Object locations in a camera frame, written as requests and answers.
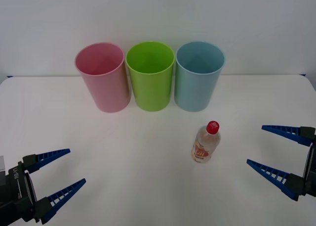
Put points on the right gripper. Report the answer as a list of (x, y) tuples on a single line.
[(311, 166)]

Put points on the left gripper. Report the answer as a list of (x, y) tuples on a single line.
[(17, 191)]

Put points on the pink plastic bin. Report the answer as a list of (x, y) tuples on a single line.
[(108, 87)]

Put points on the clear bottle with red cap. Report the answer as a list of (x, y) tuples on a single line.
[(205, 144)]

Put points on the pale blue plastic bin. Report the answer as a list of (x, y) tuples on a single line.
[(195, 90)]

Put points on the green plastic bin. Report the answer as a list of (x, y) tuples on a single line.
[(150, 90)]

